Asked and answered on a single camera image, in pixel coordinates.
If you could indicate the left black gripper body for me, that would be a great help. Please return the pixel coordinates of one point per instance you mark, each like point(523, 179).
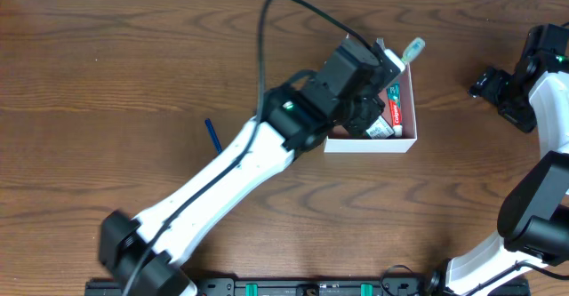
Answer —
point(364, 116)

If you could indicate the Colgate toothpaste tube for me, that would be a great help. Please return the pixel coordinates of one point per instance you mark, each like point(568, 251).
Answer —
point(393, 94)

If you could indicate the green white toothbrush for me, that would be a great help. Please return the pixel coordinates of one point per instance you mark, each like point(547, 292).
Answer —
point(413, 50)

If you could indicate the blue disposable razor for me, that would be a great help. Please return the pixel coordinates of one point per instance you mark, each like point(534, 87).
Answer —
point(213, 135)

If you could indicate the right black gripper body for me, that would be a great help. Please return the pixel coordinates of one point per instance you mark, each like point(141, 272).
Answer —
point(484, 83)

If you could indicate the green white soap box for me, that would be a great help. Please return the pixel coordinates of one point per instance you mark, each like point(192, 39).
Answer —
point(379, 129)

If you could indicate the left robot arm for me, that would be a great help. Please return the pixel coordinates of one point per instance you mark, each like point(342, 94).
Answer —
point(145, 254)

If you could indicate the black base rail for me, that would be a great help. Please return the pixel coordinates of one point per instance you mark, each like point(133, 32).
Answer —
point(392, 285)

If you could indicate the white box pink interior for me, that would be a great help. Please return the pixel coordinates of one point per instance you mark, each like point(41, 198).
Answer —
point(339, 141)

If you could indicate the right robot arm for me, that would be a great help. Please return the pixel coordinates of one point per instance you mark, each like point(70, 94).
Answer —
point(532, 225)

